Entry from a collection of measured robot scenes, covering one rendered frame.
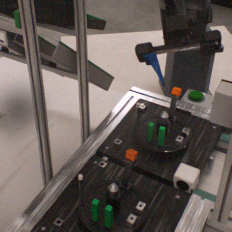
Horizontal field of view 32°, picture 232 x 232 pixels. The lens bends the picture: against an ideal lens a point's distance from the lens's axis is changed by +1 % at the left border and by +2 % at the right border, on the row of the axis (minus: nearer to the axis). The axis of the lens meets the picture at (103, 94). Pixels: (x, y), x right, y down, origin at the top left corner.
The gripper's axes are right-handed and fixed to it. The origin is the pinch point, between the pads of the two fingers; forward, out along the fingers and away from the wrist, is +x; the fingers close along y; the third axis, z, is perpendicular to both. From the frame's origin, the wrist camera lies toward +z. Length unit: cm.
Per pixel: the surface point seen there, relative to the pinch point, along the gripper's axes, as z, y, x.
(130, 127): -14.2, -14.7, 8.6
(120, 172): -4.2, -16.6, 20.9
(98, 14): -252, -73, -160
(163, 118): -7.8, -5.6, 9.1
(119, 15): -254, -53, -156
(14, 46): 1.9, -38.9, -11.8
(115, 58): -54, -24, -28
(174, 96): -9.4, -2.5, 3.4
